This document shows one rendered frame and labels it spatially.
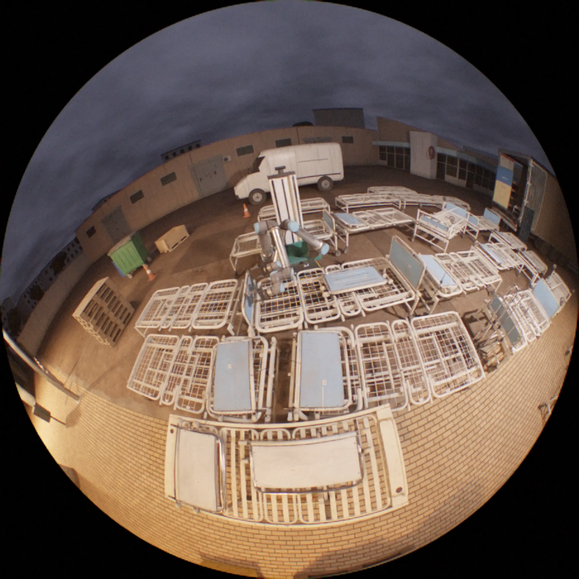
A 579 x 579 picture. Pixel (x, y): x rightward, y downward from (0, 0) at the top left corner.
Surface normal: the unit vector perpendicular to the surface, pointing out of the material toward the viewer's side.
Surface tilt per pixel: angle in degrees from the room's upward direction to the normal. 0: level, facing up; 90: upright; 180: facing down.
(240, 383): 5
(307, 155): 88
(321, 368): 7
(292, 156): 88
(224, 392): 5
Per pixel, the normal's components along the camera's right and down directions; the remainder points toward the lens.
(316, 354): -0.04, -0.73
